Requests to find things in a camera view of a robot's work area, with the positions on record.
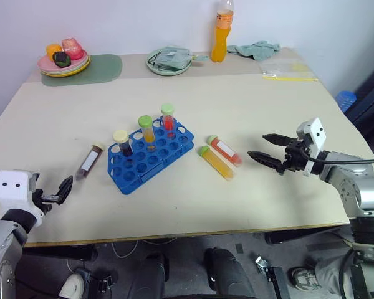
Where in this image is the blue water jug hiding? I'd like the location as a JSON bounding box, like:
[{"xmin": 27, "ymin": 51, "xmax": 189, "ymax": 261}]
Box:
[{"xmin": 334, "ymin": 90, "xmax": 358, "ymax": 112}]

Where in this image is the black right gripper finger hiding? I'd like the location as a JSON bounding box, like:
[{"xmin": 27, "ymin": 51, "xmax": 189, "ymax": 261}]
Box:
[
  {"xmin": 247, "ymin": 151, "xmax": 285, "ymax": 173},
  {"xmin": 261, "ymin": 133, "xmax": 292, "ymax": 148}
]

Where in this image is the orange liquid tube green cap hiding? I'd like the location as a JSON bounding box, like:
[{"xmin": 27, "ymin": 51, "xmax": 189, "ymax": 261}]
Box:
[{"xmin": 206, "ymin": 134, "xmax": 243, "ymax": 168}]

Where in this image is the yellow liquid tube green cap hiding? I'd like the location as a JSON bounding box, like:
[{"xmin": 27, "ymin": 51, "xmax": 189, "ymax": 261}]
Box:
[
  {"xmin": 198, "ymin": 145, "xmax": 236, "ymax": 182},
  {"xmin": 138, "ymin": 115, "xmax": 157, "ymax": 148}
]

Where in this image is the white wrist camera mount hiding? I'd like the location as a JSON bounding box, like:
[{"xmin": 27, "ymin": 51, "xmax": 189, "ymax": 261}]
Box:
[
  {"xmin": 0, "ymin": 169, "xmax": 46, "ymax": 225},
  {"xmin": 295, "ymin": 117, "xmax": 328, "ymax": 178}
]

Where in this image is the red liquid tube green cap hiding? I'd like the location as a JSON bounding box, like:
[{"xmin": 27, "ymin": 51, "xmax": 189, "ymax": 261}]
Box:
[{"xmin": 160, "ymin": 103, "xmax": 176, "ymax": 131}]

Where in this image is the green cloth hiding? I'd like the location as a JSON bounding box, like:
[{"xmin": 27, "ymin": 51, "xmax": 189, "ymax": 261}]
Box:
[{"xmin": 226, "ymin": 40, "xmax": 282, "ymax": 61}]

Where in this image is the dark rounded shape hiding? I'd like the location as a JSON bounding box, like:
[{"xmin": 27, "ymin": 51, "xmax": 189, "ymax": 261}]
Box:
[
  {"xmin": 203, "ymin": 247, "xmax": 257, "ymax": 299},
  {"xmin": 136, "ymin": 251, "xmax": 170, "ymax": 299}
]

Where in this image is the grey trouser leg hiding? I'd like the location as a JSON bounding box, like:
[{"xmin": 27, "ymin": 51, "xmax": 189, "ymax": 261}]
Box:
[{"xmin": 313, "ymin": 254, "xmax": 364, "ymax": 295}]

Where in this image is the metal caster wheel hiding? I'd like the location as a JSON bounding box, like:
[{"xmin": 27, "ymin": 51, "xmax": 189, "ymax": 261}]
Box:
[{"xmin": 254, "ymin": 255, "xmax": 271, "ymax": 275}]

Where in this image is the green placemat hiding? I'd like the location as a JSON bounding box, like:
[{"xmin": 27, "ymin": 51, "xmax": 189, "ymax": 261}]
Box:
[{"xmin": 41, "ymin": 54, "xmax": 123, "ymax": 87}]

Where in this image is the pink apple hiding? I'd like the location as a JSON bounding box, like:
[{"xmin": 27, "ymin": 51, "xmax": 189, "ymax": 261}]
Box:
[{"xmin": 60, "ymin": 37, "xmax": 85, "ymax": 61}]

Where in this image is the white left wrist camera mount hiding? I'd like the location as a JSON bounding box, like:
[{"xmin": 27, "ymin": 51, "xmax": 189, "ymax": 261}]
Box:
[{"xmin": 0, "ymin": 169, "xmax": 46, "ymax": 225}]

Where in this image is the black chair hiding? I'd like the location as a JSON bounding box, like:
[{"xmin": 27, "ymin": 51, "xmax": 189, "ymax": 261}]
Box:
[{"xmin": 345, "ymin": 55, "xmax": 374, "ymax": 158}]

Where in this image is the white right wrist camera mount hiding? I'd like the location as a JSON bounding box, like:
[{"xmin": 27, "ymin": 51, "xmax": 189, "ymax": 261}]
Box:
[{"xmin": 295, "ymin": 117, "xmax": 328, "ymax": 178}]

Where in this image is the orange fruit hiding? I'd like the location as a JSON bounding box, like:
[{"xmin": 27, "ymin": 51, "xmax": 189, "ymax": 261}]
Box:
[{"xmin": 46, "ymin": 43, "xmax": 64, "ymax": 62}]

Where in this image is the clear plastic zip bag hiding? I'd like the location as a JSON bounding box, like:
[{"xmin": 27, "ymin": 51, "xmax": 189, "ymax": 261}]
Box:
[{"xmin": 259, "ymin": 59, "xmax": 319, "ymax": 83}]

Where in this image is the pink plate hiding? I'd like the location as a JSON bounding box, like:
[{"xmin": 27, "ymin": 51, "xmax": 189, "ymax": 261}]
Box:
[{"xmin": 37, "ymin": 49, "xmax": 89, "ymax": 74}]

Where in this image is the yellow plate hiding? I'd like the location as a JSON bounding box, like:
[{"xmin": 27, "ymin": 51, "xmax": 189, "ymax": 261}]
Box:
[{"xmin": 40, "ymin": 55, "xmax": 92, "ymax": 78}]

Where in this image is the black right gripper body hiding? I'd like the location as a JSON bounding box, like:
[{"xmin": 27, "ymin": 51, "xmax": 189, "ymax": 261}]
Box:
[{"xmin": 279, "ymin": 136, "xmax": 313, "ymax": 176}]

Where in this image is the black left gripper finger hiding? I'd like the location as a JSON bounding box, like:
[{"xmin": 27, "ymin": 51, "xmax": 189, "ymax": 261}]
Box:
[
  {"xmin": 63, "ymin": 175, "xmax": 74, "ymax": 200},
  {"xmin": 57, "ymin": 178, "xmax": 70, "ymax": 206}
]

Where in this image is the dark green avocado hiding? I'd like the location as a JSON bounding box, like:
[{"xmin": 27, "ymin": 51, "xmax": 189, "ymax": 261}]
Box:
[{"xmin": 51, "ymin": 51, "xmax": 73, "ymax": 69}]

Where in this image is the brown liquid tube yellow cap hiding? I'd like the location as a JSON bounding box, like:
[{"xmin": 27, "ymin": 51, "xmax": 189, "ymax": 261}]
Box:
[{"xmin": 75, "ymin": 142, "xmax": 105, "ymax": 182}]

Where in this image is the black table frame bar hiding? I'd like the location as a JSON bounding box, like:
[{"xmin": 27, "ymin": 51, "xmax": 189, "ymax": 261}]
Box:
[
  {"xmin": 22, "ymin": 244, "xmax": 99, "ymax": 263},
  {"xmin": 264, "ymin": 226, "xmax": 352, "ymax": 246}
]

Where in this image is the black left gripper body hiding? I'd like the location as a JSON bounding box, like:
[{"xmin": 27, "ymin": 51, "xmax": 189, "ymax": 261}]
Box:
[{"xmin": 33, "ymin": 186, "xmax": 62, "ymax": 216}]

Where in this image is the white shoe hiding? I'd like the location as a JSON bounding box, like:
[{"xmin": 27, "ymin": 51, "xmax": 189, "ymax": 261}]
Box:
[{"xmin": 57, "ymin": 268, "xmax": 92, "ymax": 299}]

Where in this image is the orange soda bottle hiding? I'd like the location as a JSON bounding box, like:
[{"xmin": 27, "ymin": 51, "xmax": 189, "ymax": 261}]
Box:
[{"xmin": 210, "ymin": 0, "xmax": 235, "ymax": 64}]

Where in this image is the blue test tube rack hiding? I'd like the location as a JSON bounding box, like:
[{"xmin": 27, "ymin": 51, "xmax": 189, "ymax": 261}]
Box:
[{"xmin": 107, "ymin": 116, "xmax": 196, "ymax": 196}]

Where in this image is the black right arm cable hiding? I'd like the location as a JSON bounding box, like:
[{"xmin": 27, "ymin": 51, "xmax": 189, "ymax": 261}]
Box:
[{"xmin": 300, "ymin": 148, "xmax": 374, "ymax": 164}]

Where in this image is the dark purple tube yellow cap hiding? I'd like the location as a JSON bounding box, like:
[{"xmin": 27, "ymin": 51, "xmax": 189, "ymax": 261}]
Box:
[{"xmin": 112, "ymin": 129, "xmax": 135, "ymax": 157}]

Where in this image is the white cable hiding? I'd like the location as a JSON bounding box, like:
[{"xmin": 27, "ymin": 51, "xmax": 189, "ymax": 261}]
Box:
[{"xmin": 110, "ymin": 238, "xmax": 177, "ymax": 260}]

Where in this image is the light green plate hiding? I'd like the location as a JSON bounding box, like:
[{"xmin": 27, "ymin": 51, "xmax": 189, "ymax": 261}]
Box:
[{"xmin": 145, "ymin": 49, "xmax": 193, "ymax": 77}]

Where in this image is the grey sneaker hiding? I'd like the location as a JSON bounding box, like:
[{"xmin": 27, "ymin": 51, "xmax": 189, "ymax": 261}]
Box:
[{"xmin": 289, "ymin": 265, "xmax": 321, "ymax": 291}]

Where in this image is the grey-green zip pouch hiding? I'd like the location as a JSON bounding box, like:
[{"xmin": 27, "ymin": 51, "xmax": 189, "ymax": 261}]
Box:
[{"xmin": 149, "ymin": 46, "xmax": 210, "ymax": 70}]

